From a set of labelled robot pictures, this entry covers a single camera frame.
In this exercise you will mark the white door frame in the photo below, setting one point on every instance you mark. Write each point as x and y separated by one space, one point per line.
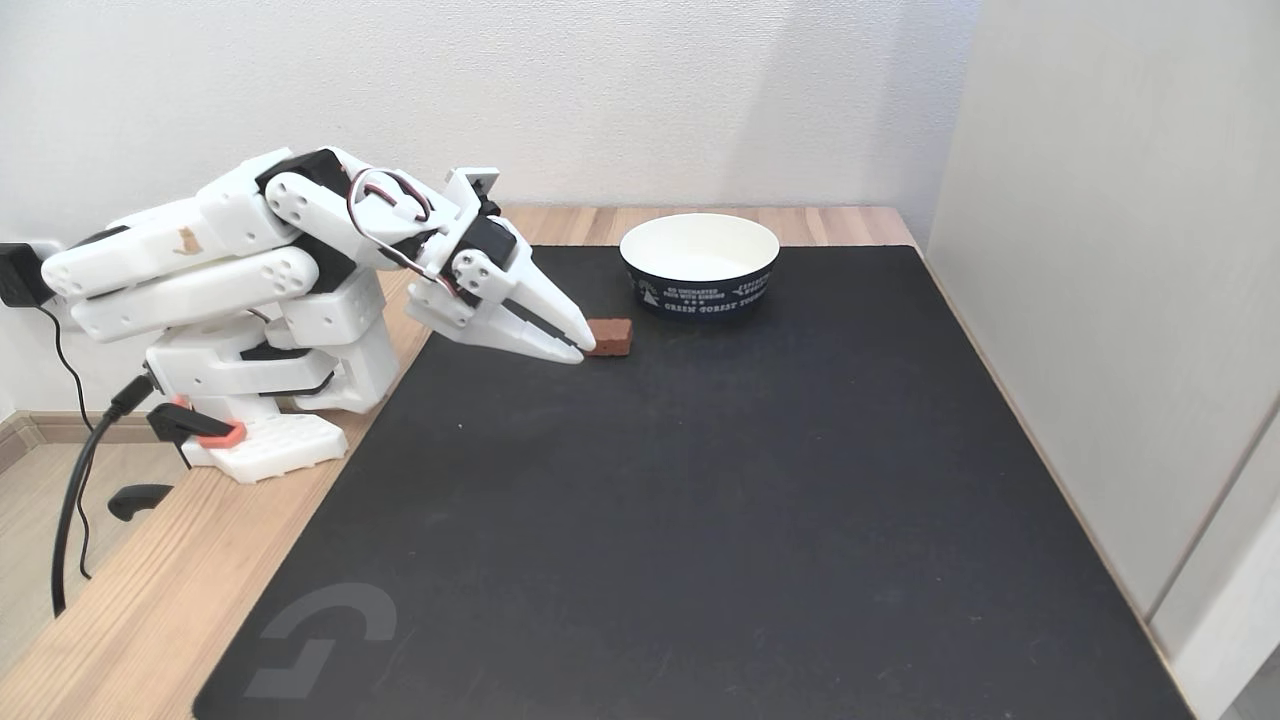
1235 620

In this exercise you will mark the black orange table clamp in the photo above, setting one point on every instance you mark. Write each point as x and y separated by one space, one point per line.
187 424

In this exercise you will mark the beige closet door panel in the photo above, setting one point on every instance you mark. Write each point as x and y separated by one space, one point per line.
1100 250

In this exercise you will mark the wooden baseboard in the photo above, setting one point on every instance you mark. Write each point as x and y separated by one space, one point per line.
60 426

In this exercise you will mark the navy paper bowl white inside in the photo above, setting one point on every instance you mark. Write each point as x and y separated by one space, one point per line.
700 270

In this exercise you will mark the black desk mat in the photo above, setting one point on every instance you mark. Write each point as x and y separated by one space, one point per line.
700 520

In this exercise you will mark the black power adapter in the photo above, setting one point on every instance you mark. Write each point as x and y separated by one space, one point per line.
20 275

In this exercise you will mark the brown brick toy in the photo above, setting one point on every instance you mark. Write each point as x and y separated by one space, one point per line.
612 337

